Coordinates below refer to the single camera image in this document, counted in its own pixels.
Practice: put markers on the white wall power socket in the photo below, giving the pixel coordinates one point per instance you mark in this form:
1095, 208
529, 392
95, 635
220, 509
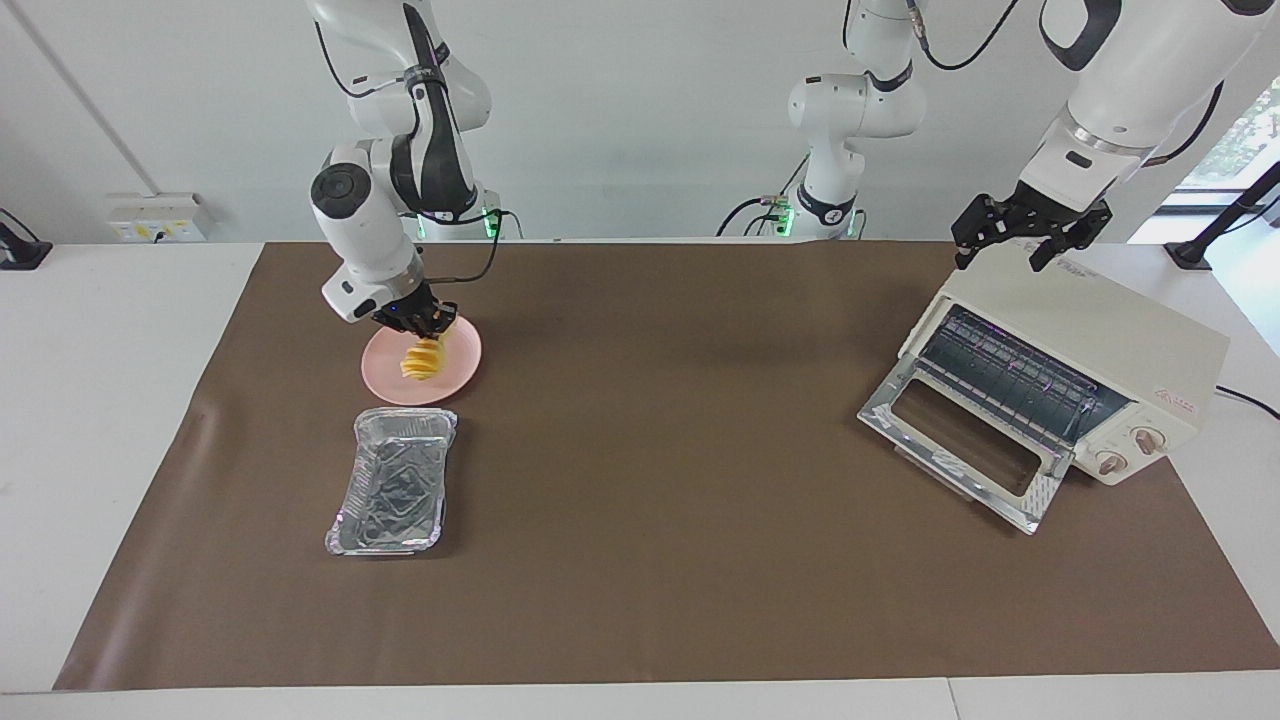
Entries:
160, 215

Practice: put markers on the white toaster oven body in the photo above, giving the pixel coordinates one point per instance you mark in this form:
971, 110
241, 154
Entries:
1120, 320

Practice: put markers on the window with green view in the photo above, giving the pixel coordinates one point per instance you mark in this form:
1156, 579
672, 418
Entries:
1255, 130

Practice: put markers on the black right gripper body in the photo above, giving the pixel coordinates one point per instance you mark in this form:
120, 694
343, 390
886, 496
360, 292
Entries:
412, 310

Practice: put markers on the brown table mat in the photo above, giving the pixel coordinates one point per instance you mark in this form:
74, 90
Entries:
650, 500

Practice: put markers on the aluminium foil tray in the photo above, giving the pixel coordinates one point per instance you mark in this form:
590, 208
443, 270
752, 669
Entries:
390, 490

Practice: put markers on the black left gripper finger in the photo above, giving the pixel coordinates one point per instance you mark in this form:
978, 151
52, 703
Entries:
1080, 232
975, 225

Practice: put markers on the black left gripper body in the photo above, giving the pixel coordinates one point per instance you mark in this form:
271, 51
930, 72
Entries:
1045, 215

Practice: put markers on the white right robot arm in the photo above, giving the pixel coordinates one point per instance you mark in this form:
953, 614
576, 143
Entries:
370, 230

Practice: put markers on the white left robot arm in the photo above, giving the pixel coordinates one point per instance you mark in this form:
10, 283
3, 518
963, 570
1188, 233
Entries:
1130, 90

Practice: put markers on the black desk clamp mount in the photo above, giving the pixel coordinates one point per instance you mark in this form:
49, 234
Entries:
20, 255

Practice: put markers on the beige oven knob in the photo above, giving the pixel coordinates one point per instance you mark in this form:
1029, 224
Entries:
1110, 462
1148, 440

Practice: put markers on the sliced yellow bread loaf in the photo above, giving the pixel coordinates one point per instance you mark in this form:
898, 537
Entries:
422, 362

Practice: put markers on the pink round plate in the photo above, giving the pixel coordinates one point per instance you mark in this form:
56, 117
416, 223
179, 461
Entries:
455, 375

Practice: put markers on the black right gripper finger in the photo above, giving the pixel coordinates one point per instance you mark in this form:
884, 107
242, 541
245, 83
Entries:
447, 318
413, 330

